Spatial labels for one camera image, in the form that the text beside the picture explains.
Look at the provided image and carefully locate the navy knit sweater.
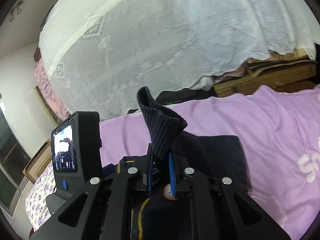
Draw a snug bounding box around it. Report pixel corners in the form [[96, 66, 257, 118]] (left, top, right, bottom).
[[102, 86, 251, 240]]

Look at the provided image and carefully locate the window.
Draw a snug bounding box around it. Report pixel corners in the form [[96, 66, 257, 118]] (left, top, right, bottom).
[[0, 102, 30, 215]]

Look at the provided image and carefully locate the floral bed sheet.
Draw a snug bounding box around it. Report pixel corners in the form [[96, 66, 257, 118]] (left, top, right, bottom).
[[25, 162, 56, 231]]

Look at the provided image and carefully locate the pink floral pillow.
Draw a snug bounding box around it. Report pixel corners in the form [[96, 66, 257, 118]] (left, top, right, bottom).
[[34, 58, 70, 124]]

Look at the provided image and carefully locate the white lace cover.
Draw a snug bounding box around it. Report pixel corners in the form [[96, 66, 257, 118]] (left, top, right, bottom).
[[39, 0, 319, 120]]

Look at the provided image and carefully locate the purple blanket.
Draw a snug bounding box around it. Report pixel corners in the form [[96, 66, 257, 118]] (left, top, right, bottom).
[[98, 83, 320, 240]]

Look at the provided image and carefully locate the brown woven mat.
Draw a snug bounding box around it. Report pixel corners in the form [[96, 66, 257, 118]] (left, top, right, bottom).
[[214, 49, 317, 97]]

